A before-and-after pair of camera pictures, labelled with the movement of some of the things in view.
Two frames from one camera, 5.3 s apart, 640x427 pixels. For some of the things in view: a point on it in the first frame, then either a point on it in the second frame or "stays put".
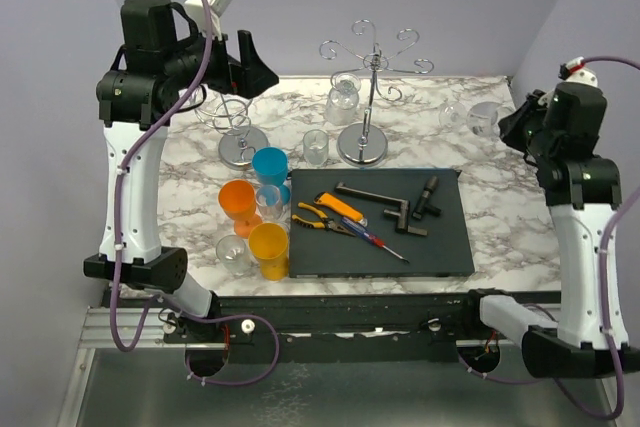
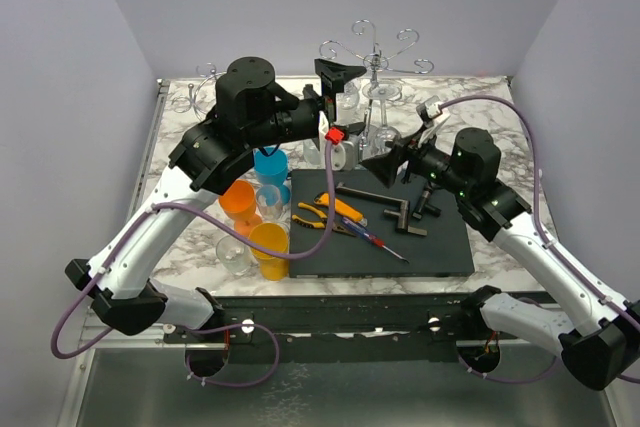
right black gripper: x=537 y=102 to x=387 y=166
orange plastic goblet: x=237 y=201 stays put
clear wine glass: x=481 y=118 to x=384 y=134
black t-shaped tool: x=422 y=204 stays put
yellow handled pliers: x=326 y=223 stays put
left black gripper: x=252 y=74 to x=333 y=77
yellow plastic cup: x=269 y=243 stays put
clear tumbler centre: x=316 y=147 stays put
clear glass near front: x=234 y=255 stays put
